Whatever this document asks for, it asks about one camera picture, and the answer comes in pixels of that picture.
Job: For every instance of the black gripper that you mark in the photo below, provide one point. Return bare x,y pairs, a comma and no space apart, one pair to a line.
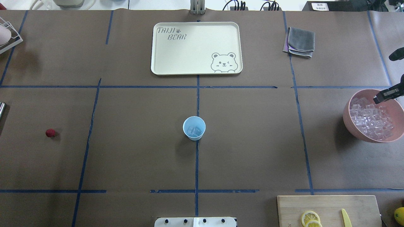
387,94

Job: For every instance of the clear ice cubes pile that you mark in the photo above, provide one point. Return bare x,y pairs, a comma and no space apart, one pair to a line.
372,119

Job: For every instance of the light blue plastic cup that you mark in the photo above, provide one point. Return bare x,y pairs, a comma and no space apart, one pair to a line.
194,128

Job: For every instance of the white cup rack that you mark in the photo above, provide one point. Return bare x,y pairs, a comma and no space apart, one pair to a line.
15,37

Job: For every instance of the pink cup on rack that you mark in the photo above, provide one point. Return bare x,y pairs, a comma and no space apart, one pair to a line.
5,35

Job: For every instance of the pink bowl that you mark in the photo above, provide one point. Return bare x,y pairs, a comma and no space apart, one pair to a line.
393,108

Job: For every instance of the grey purple folded cloth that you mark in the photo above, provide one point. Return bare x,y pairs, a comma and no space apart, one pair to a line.
299,42

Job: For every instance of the wooden cutting board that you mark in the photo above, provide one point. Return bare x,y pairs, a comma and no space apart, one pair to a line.
361,209

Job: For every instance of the yellow plastic knife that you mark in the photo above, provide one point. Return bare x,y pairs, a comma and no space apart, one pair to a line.
346,219

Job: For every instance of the yellow lemon slices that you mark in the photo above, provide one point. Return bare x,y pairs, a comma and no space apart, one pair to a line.
310,219

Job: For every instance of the cream bear tray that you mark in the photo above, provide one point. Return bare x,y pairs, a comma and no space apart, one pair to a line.
196,48

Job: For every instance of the red strawberry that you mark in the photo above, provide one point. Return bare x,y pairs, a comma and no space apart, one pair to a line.
50,133

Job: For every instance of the steel muddler black tip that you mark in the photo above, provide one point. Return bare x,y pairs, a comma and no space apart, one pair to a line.
2,108

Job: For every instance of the aluminium frame post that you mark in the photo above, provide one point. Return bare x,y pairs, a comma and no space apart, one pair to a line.
197,7

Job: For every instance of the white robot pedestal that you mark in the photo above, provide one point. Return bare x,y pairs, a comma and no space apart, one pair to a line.
196,222

